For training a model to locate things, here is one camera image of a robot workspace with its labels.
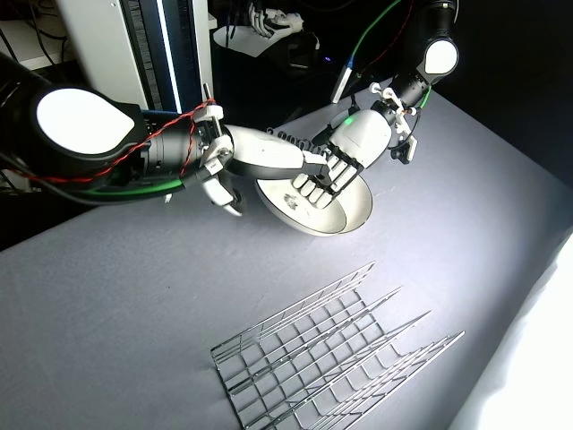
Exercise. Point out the grey table cloth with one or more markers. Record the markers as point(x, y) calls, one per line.
point(134, 291)

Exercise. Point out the white paper sheet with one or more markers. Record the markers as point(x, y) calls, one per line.
point(242, 42)

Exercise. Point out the white cloth backdrop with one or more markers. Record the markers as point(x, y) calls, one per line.
point(537, 358)

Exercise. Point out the white black-rimmed leaf-print plate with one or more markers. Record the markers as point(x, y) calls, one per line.
point(282, 210)
point(361, 208)

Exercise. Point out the spare robot hand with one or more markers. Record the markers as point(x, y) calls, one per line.
point(273, 18)

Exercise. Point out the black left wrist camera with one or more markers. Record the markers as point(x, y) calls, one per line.
point(405, 151)

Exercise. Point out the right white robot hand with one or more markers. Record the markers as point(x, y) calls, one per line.
point(264, 150)

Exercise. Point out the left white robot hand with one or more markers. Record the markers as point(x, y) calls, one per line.
point(365, 134)

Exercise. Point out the white robot torso column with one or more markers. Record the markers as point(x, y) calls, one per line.
point(112, 45)

